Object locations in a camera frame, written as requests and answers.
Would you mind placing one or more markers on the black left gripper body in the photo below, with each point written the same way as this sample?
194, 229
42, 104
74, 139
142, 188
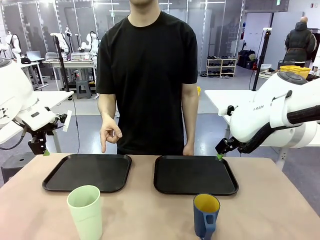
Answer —
37, 145

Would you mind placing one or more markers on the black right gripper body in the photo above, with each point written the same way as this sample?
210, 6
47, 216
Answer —
225, 146

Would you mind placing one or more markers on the blue mug yellow inside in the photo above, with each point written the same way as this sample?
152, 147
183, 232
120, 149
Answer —
200, 220

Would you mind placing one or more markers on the pale green tumbler cup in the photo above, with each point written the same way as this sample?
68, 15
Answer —
87, 220

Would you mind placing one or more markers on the person's left forearm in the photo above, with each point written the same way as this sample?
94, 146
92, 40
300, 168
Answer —
189, 122

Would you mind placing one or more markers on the person's right forearm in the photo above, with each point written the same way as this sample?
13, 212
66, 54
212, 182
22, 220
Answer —
106, 110

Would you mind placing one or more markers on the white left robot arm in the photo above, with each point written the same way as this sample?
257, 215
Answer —
12, 87

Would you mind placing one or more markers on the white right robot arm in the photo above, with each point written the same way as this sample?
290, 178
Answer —
252, 125

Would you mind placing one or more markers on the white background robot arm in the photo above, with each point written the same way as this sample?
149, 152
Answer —
68, 37
90, 42
13, 45

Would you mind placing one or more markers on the person's left hand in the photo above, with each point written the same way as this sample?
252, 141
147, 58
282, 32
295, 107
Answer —
188, 150

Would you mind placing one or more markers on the person's right hand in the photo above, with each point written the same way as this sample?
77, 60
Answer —
108, 130

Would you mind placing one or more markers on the black plastic stool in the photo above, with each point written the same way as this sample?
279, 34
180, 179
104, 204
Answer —
17, 165

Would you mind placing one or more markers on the black plastic tray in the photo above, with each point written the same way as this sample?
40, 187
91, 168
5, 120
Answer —
195, 175
87, 172

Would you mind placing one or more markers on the small yellow crate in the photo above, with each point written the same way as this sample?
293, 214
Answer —
199, 91

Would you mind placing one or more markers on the grey step stool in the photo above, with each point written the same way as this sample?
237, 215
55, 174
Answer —
83, 90

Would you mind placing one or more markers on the wooden shoe rack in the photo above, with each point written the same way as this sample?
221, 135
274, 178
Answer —
221, 67

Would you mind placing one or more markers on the black tripod stand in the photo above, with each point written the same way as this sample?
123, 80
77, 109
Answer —
260, 62
62, 67

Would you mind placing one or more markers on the grey workbench table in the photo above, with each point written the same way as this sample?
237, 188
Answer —
75, 63

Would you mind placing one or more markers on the open grey laptop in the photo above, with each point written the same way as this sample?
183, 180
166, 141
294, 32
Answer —
35, 55

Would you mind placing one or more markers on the clear plastic box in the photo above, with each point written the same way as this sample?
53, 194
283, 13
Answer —
81, 56
53, 56

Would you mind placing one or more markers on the yellow plastic bin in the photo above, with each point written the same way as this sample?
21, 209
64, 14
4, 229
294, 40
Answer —
295, 71

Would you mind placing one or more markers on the person in black t-shirt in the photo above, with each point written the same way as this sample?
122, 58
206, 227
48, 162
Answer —
147, 75

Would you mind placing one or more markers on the person in dark jacket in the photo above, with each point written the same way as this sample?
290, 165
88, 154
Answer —
300, 42

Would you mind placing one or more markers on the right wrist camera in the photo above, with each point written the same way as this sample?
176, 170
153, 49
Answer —
231, 110

